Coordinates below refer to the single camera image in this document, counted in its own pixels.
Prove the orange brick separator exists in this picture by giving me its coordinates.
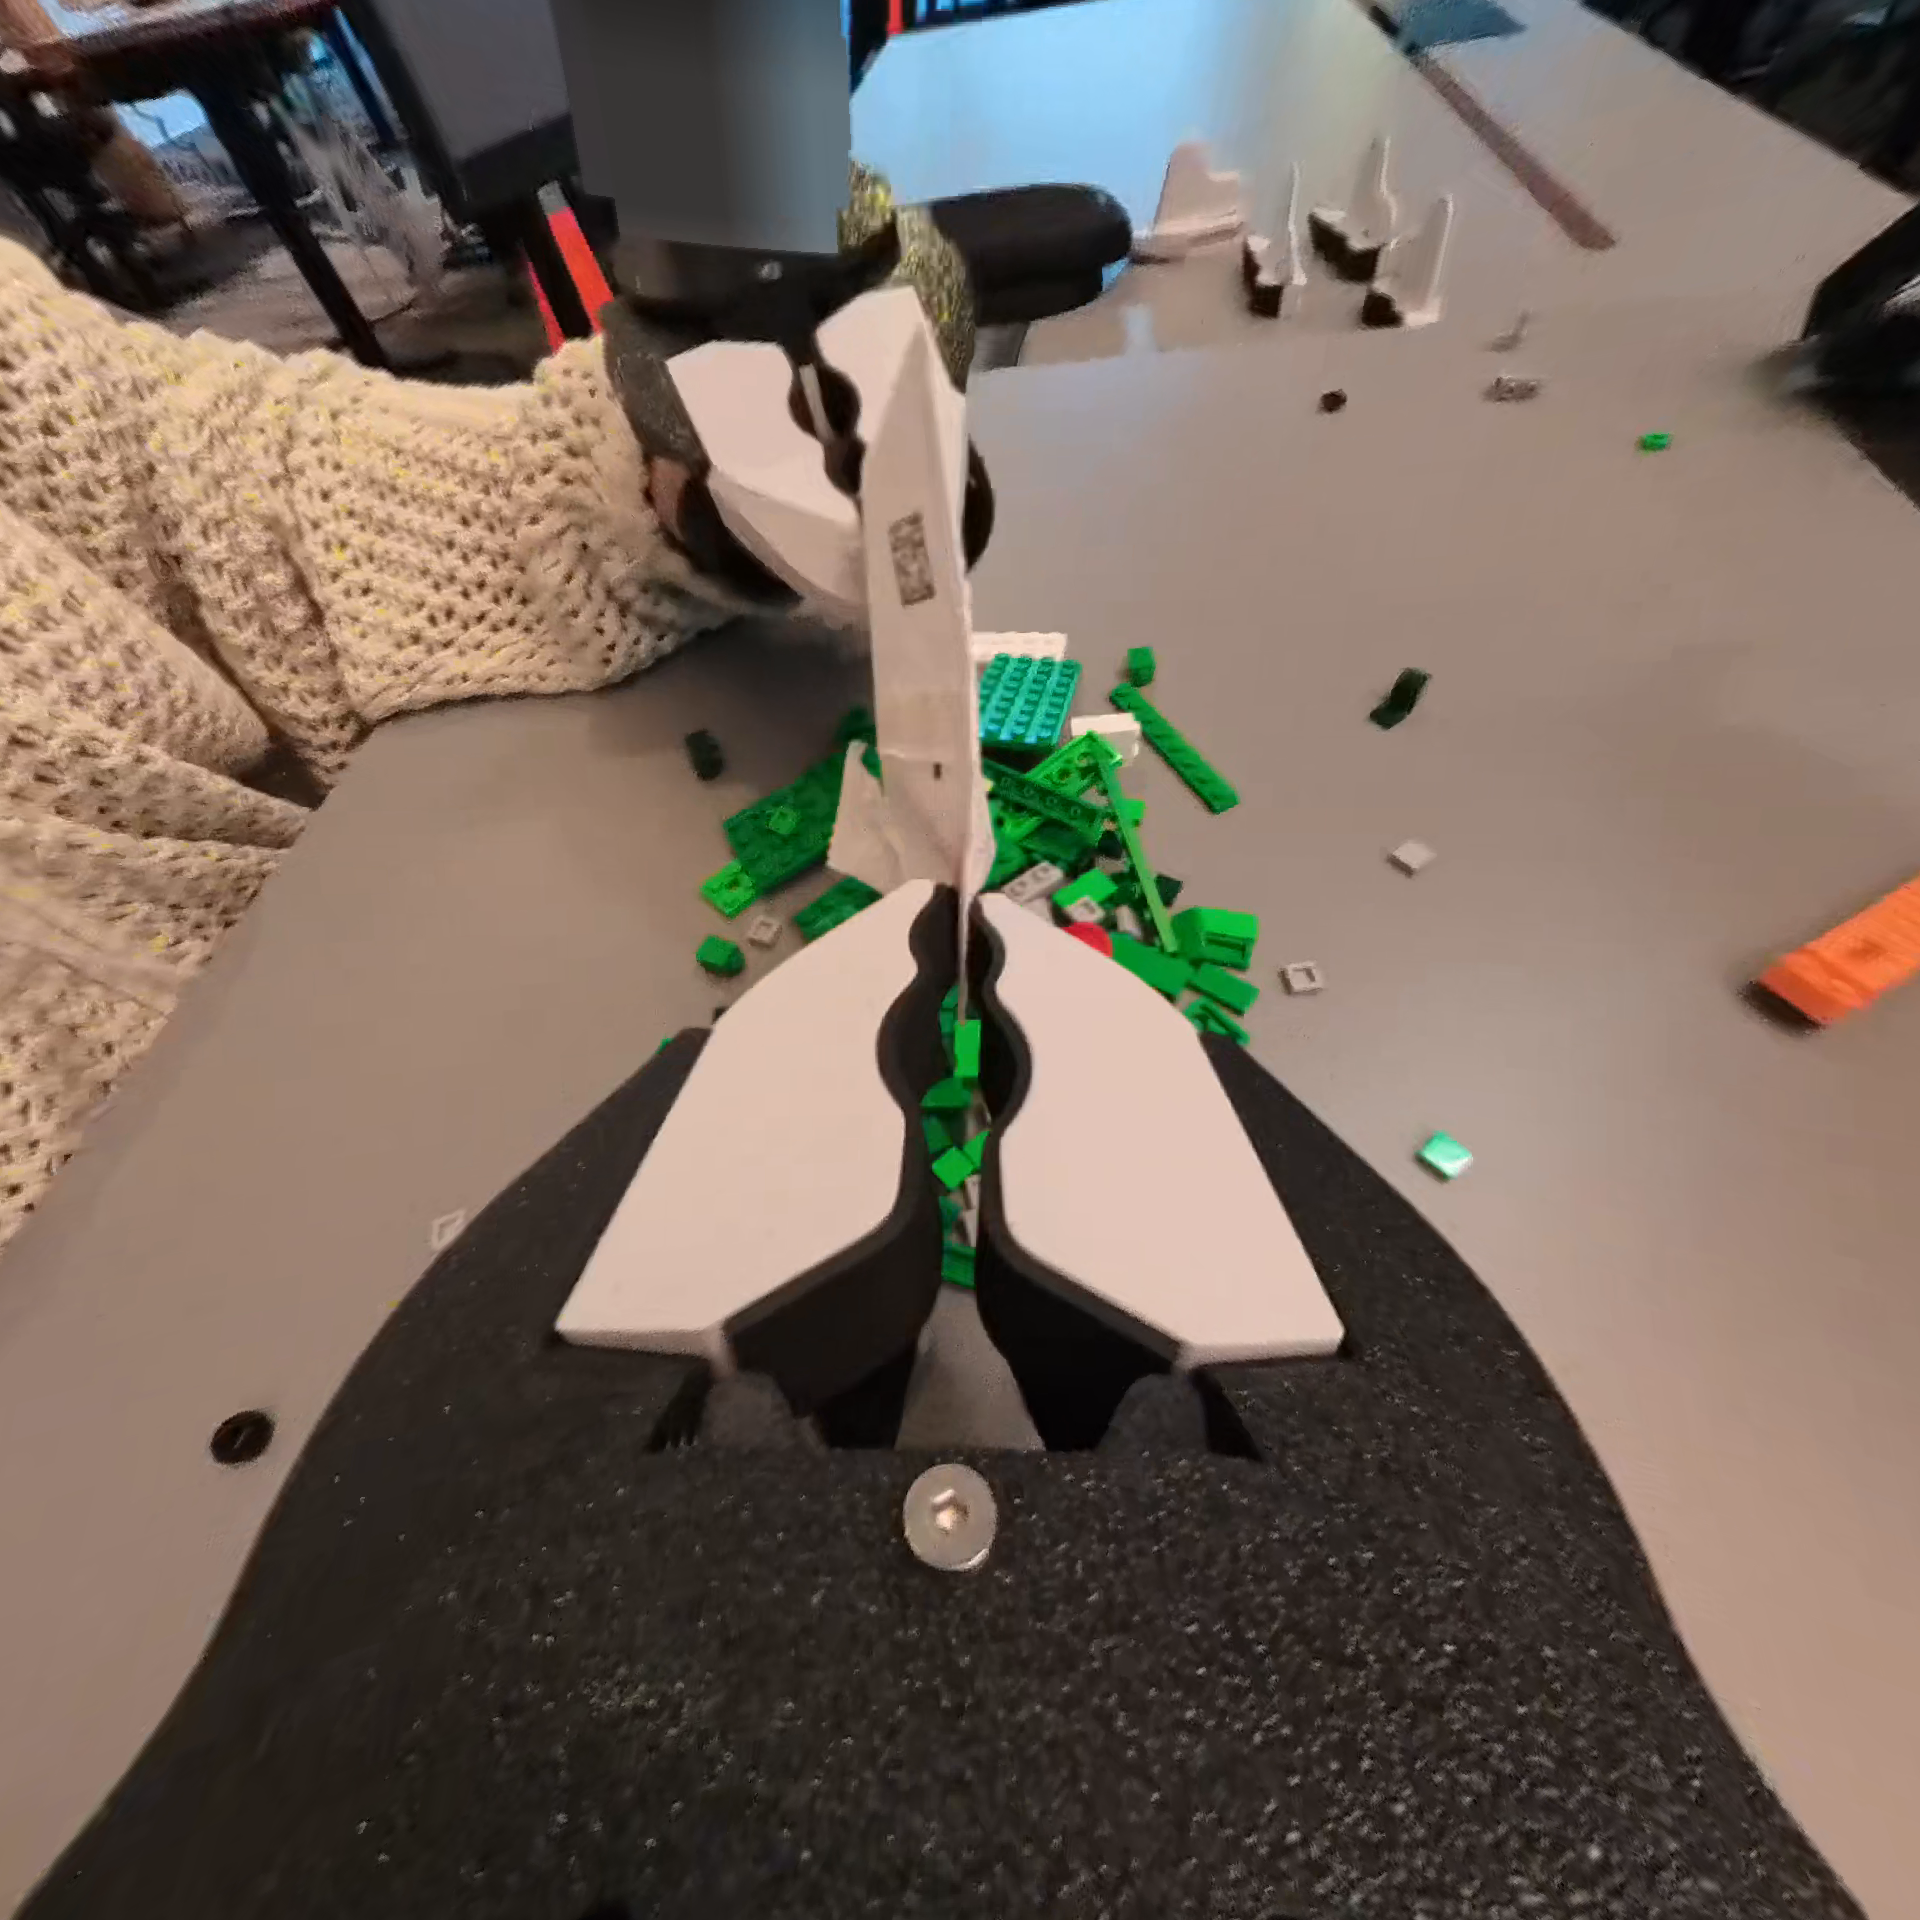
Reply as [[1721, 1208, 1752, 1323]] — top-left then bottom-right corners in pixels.
[[1754, 876, 1920, 1033]]

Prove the white paper bag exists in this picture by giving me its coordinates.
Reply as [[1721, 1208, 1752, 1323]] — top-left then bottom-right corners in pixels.
[[825, 487, 1003, 913]]

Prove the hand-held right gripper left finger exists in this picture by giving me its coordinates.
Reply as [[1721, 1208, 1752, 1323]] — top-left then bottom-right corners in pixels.
[[554, 883, 967, 1450]]

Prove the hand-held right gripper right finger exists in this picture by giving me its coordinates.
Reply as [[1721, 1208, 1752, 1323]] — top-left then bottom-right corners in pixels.
[[969, 895, 1349, 1454]]

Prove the brown flat strip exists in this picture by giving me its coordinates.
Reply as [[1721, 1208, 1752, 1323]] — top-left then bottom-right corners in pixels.
[[1411, 44, 1621, 250]]

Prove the person's left hand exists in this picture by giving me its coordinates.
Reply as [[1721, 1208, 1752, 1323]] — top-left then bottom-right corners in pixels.
[[643, 451, 816, 620]]

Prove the pile of green lego pieces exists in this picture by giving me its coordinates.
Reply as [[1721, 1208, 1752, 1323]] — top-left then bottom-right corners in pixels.
[[697, 630, 1262, 1292]]

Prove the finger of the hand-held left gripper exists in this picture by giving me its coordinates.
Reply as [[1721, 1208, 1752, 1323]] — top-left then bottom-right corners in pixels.
[[818, 284, 979, 500], [664, 337, 873, 607]]

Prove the person's left forearm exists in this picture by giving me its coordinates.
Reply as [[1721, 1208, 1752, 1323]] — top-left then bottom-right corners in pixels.
[[0, 236, 753, 782]]

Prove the person's cream knit sweater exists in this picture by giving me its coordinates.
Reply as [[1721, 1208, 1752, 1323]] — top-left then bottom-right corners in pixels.
[[0, 721, 318, 1248]]

